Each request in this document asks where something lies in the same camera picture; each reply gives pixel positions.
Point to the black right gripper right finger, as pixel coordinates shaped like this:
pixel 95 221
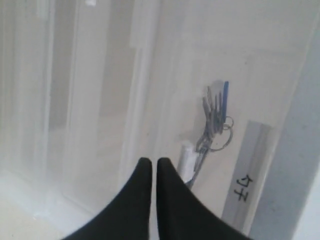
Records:
pixel 180 215

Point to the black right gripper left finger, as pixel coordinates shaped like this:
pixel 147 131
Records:
pixel 127 216

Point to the bunch of keys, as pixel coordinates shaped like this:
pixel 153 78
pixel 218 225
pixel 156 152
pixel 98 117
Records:
pixel 214 104

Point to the clear drawer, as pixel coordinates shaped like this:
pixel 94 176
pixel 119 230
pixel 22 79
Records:
pixel 182 46

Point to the white plastic drawer cabinet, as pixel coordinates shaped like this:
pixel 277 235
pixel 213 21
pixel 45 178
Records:
pixel 65 82

